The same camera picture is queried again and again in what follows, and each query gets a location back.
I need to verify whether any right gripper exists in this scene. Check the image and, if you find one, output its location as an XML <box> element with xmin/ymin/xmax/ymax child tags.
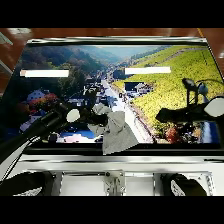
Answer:
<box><xmin>155</xmin><ymin>107</ymin><xmax>188</xmax><ymax>125</ymax></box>

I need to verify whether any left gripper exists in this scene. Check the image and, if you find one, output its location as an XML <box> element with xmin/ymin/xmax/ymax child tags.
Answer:
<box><xmin>78</xmin><ymin>105</ymin><xmax>110</xmax><ymax>128</ymax></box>

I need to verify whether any grey garment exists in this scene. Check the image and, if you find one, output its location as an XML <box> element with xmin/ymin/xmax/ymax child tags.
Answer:
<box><xmin>87</xmin><ymin>102</ymin><xmax>140</xmax><ymax>156</ymax></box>

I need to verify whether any silver frame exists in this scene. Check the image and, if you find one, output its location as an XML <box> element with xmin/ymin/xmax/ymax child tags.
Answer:
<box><xmin>0</xmin><ymin>153</ymin><xmax>224</xmax><ymax>197</ymax></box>

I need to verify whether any black cable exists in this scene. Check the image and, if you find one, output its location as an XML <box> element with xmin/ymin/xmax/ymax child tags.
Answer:
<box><xmin>195</xmin><ymin>78</ymin><xmax>224</xmax><ymax>85</ymax></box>

